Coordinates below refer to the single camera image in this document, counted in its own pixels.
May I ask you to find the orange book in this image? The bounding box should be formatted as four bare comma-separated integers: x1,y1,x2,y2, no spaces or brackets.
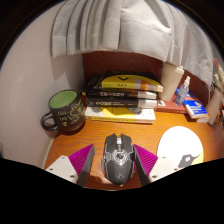
195,114,211,124

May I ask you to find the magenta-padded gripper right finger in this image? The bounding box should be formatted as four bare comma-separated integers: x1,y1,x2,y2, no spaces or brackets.
133,144,181,187

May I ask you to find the white yellow black mouse pad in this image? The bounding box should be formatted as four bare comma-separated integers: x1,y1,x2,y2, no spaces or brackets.
156,125,205,168

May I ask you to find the white curtain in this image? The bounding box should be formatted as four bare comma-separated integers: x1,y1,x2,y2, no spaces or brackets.
50,0,214,86

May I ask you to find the grey black computer mouse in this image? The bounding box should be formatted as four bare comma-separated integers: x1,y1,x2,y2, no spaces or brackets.
100,132,136,186

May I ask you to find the cream pitcher vase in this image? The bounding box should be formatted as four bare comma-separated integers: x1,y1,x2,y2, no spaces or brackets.
205,88,224,126

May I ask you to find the red book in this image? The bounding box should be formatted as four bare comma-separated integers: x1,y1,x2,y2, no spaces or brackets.
155,98,187,115

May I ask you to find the blue book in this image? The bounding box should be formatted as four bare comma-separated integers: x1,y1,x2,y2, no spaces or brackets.
175,87,210,120

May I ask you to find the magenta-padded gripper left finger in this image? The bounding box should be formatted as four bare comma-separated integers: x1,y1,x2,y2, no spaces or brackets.
45,143,96,187

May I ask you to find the white and yellow book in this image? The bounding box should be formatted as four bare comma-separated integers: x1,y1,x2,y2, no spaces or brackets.
84,106,157,125

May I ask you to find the dark mug with green inside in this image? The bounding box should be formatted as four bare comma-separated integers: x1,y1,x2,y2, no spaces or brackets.
40,89,86,133

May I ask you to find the clear spray bottle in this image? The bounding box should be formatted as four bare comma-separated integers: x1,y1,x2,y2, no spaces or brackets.
173,75,191,107

